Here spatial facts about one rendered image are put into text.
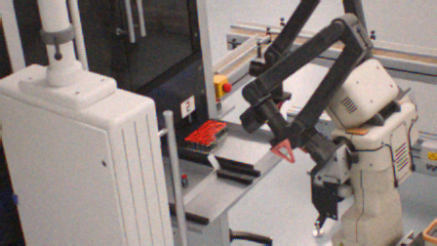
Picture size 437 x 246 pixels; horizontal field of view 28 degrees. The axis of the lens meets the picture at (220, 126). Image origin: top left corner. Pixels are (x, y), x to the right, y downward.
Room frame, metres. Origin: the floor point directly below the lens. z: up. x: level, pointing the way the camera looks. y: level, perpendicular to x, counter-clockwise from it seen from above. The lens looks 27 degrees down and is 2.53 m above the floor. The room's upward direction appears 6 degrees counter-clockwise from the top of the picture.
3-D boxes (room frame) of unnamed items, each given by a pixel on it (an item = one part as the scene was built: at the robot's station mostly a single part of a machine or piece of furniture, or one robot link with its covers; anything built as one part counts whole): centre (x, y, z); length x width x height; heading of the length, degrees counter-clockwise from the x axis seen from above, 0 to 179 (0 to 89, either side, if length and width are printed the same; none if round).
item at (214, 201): (2.88, 0.09, 0.87); 0.70 x 0.48 x 0.02; 145
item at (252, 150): (3.00, -0.04, 0.90); 0.34 x 0.26 x 0.04; 55
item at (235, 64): (3.65, -0.05, 0.92); 0.69 x 0.16 x 0.16; 145
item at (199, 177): (2.78, 0.24, 0.90); 0.34 x 0.26 x 0.04; 55
